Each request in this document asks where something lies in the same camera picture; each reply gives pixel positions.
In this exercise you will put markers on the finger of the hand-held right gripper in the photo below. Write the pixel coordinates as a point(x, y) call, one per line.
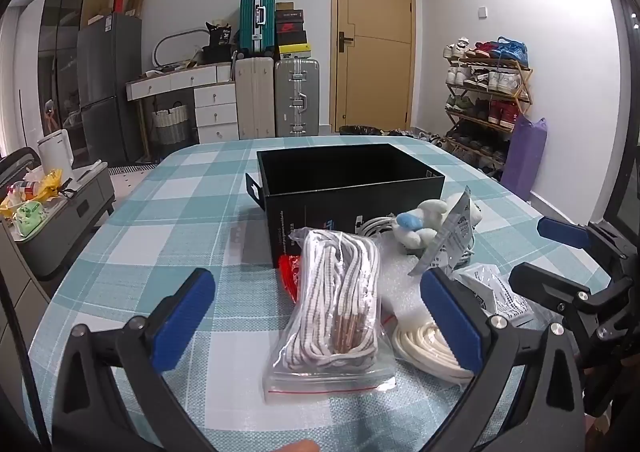
point(562, 231)
point(540, 284)

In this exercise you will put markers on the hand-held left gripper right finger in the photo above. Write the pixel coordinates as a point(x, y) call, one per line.
point(450, 322)

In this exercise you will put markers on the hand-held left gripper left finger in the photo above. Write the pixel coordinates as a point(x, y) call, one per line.
point(182, 322)

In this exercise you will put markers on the white foam sheet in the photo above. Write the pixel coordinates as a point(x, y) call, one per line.
point(397, 282)

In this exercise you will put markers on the silver medicine sachet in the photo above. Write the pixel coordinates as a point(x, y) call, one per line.
point(450, 242)

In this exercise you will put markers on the white blue plush toy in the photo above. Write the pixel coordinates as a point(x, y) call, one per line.
point(425, 218)

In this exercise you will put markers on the red white plastic packet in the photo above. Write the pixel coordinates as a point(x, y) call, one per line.
point(290, 277)

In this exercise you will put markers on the black cardboard box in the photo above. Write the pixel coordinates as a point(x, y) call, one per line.
point(320, 209)

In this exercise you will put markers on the person's left hand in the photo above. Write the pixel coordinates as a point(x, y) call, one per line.
point(302, 447)

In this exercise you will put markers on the white printed packet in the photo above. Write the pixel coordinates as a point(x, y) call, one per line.
point(495, 292)

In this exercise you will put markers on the purple fabric bag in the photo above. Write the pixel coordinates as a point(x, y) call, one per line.
point(525, 157)

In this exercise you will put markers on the grey side cabinet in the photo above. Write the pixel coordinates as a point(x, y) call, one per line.
point(80, 212)

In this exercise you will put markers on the dark framed glass door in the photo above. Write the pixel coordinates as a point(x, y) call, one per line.
point(625, 82)

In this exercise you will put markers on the black white striped rug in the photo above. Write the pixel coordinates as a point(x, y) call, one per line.
point(130, 169)

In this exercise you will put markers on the wooden shoe rack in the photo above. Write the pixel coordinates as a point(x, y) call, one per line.
point(520, 70)

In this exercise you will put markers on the grey drawer unit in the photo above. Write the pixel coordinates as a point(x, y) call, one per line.
point(17, 292)

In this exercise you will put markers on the green snack packet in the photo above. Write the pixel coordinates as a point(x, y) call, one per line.
point(30, 219)

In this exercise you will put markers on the shoe rack with shoes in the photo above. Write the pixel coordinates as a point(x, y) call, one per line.
point(500, 50)

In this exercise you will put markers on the yellow plastic bag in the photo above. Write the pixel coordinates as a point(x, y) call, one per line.
point(47, 184)

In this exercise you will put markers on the woven storage basket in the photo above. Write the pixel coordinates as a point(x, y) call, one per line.
point(170, 125)

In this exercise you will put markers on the black trash bag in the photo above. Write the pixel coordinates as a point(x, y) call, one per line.
point(360, 130)

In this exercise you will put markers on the white kitchen appliance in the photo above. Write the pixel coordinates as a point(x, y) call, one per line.
point(55, 152)

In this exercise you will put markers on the white desk with drawers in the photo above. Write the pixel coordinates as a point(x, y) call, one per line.
point(215, 105)

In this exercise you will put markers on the black chair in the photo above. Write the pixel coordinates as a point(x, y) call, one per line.
point(17, 162)

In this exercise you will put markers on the beige suitcase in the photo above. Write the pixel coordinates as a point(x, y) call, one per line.
point(255, 97)

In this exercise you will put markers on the grey refrigerator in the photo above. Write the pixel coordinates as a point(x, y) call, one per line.
point(107, 82)

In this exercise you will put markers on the silver suitcase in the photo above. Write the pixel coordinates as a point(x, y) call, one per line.
point(297, 97)

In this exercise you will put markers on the black handbag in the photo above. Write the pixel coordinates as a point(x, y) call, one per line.
point(217, 53)

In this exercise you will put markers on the oval white-framed mirror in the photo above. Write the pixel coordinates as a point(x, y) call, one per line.
point(165, 40)

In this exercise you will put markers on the black paper bag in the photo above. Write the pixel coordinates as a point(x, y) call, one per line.
point(218, 35)

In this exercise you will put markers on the tan wooden door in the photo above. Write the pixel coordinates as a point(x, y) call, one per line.
point(375, 7)

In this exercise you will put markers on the yellow black shoe box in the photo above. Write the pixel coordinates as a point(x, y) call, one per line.
point(296, 52)

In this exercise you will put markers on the teal suitcase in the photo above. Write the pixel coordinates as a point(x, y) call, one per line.
point(248, 22)

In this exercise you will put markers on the dark glass wardrobe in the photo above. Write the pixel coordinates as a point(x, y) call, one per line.
point(62, 32)

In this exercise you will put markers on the red black shoe box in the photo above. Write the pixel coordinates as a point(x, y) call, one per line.
point(291, 26)

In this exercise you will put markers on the small cardboard box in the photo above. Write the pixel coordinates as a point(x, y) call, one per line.
point(136, 0)

